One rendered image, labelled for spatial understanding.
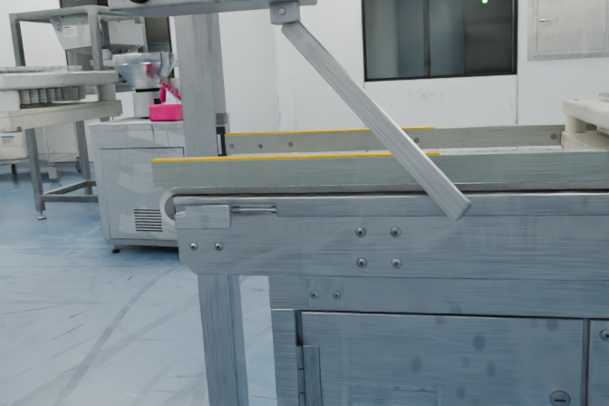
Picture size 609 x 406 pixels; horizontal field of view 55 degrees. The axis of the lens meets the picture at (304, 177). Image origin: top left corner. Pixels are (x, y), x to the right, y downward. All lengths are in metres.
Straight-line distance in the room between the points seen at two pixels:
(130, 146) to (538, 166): 2.88
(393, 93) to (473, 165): 5.03
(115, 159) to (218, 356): 2.42
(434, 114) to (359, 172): 5.00
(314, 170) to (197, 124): 0.38
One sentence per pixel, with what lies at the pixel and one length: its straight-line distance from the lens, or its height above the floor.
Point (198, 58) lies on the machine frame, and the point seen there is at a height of 1.02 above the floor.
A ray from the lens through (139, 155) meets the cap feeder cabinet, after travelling 3.35.
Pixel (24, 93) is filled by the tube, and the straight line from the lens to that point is 0.89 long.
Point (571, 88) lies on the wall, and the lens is 5.68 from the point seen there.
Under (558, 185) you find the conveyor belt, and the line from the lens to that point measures 0.70.
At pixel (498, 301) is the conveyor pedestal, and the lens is 0.75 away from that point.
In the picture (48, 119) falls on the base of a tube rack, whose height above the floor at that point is 0.95.
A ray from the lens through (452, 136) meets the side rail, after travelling 0.93.
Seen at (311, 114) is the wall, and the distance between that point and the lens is 5.87.
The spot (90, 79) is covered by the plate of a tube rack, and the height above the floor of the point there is 1.00.
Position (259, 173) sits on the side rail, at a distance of 0.69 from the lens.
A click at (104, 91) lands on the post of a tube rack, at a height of 0.98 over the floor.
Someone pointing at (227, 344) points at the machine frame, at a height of 0.51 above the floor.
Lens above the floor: 0.99
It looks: 10 degrees down
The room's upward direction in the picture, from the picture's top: 3 degrees counter-clockwise
